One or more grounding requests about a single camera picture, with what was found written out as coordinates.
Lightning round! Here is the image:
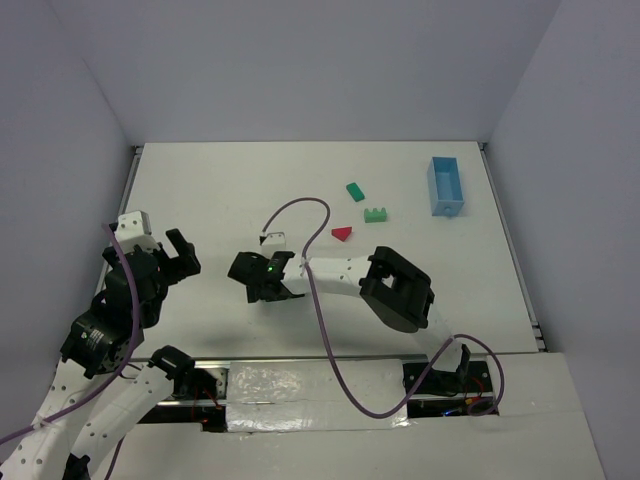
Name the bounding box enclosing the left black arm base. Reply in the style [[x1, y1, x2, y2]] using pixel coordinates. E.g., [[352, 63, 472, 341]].
[[141, 346, 229, 433]]

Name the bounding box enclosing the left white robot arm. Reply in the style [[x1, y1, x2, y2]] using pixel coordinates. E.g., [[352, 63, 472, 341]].
[[1, 224, 201, 479]]

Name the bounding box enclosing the green rectangular block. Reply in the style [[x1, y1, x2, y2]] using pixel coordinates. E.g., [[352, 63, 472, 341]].
[[345, 182, 365, 202]]

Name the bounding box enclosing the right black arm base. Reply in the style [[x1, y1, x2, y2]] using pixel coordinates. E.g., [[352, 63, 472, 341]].
[[402, 345, 493, 399]]

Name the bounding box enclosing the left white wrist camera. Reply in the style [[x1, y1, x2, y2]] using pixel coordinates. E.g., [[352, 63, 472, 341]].
[[114, 210, 152, 250]]

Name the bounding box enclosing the aluminium rail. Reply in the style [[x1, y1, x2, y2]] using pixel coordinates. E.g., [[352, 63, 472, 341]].
[[193, 354, 428, 365]]

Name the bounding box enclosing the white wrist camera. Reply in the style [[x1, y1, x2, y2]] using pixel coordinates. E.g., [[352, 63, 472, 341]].
[[260, 232, 286, 250], [114, 210, 152, 250]]

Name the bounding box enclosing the silver tape covered panel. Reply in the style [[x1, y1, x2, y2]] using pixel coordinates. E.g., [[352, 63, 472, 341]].
[[226, 359, 410, 433]]

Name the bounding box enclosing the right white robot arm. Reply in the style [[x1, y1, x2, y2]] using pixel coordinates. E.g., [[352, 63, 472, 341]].
[[228, 246, 469, 379]]

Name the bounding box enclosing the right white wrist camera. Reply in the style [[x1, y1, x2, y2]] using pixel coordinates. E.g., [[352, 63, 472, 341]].
[[260, 232, 286, 250]]

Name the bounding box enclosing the blue plastic box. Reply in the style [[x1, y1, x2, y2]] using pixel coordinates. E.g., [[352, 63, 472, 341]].
[[426, 157, 465, 218]]

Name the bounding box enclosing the green castle notched block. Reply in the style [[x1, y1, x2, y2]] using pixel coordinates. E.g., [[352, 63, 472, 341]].
[[363, 207, 388, 224]]

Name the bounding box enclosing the red triangular prism block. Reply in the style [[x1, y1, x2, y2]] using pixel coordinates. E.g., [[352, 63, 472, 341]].
[[331, 226, 353, 242]]

